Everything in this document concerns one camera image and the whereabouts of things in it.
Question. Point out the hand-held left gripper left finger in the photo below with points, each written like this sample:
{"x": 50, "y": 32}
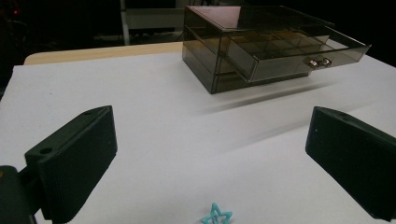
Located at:
{"x": 76, "y": 161}

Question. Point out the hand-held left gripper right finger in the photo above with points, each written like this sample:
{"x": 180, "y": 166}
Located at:
{"x": 355, "y": 155}

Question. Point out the teal star-shaped clip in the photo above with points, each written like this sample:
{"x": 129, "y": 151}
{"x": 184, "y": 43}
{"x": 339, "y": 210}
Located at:
{"x": 216, "y": 215}

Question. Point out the smoky clear acrylic drawer cabinet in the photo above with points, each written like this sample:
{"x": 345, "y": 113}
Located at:
{"x": 218, "y": 53}

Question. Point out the white table cover sheet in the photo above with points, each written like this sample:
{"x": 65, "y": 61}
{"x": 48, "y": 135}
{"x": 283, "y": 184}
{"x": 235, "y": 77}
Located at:
{"x": 174, "y": 130}

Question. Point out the white metal stand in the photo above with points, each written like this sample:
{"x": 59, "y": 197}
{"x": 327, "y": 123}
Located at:
{"x": 125, "y": 23}

